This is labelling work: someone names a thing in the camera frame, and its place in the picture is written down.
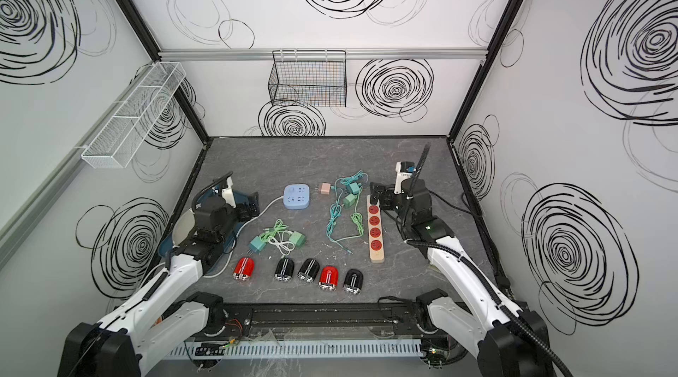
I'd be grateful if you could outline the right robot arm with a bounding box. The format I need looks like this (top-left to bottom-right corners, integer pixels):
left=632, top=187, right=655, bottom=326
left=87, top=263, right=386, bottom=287
left=370, top=178, right=572, bottom=376

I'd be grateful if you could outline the round grey plate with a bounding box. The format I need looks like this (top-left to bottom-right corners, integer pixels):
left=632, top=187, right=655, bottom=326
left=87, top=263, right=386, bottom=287
left=171, top=209, right=195, bottom=247

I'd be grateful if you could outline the black power cord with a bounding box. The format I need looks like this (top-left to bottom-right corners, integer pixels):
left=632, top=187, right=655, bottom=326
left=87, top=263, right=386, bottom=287
left=428, top=188, right=472, bottom=216

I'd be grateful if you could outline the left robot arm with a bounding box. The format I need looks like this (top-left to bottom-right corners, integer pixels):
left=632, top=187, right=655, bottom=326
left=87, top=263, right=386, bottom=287
left=58, top=193, right=261, bottom=376

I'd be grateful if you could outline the white power cord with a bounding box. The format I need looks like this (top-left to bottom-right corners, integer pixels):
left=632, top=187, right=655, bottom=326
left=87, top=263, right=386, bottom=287
left=203, top=196, right=286, bottom=279

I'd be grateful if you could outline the black wire wall basket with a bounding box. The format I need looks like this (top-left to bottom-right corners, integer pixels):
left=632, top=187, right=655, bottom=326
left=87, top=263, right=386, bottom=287
left=268, top=49, right=348, bottom=108

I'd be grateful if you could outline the beige power strip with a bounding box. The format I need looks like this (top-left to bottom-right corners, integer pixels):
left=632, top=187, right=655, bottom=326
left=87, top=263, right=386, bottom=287
left=367, top=197, right=385, bottom=263

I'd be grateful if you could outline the white charging cable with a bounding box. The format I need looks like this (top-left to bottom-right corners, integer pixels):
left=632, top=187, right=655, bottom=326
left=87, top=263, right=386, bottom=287
left=267, top=228, right=298, bottom=256

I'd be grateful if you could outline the blue power strip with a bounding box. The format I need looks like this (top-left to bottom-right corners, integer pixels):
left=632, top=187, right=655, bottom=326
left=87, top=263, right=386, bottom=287
left=282, top=184, right=310, bottom=210

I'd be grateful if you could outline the teal plastic tray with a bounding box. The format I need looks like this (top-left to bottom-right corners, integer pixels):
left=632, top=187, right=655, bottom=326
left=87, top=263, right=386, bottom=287
left=158, top=176, right=251, bottom=271

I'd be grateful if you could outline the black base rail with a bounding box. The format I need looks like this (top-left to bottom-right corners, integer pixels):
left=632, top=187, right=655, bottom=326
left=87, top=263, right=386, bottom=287
left=224, top=300, right=444, bottom=338

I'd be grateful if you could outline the green cable shaver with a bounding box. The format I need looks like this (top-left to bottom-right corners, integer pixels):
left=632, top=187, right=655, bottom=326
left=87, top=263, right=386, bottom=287
left=330, top=206, right=367, bottom=256

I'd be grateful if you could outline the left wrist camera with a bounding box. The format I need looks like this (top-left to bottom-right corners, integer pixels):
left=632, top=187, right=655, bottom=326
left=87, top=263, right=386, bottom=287
left=220, top=177, right=237, bottom=208

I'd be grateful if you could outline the white slotted cable duct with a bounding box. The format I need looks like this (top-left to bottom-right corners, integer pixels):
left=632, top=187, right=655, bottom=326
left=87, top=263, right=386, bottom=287
left=165, top=339, right=424, bottom=361

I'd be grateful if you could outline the white wire wall shelf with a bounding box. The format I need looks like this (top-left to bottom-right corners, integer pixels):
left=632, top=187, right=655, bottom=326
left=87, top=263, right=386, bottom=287
left=81, top=62, right=185, bottom=169

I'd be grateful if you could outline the light green charging cable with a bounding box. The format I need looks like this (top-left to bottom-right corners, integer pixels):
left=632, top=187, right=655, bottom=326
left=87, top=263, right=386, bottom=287
left=261, top=219, right=290, bottom=246

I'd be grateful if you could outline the teal cable pink charger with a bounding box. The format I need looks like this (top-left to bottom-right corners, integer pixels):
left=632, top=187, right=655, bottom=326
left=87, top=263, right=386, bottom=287
left=326, top=196, right=343, bottom=243

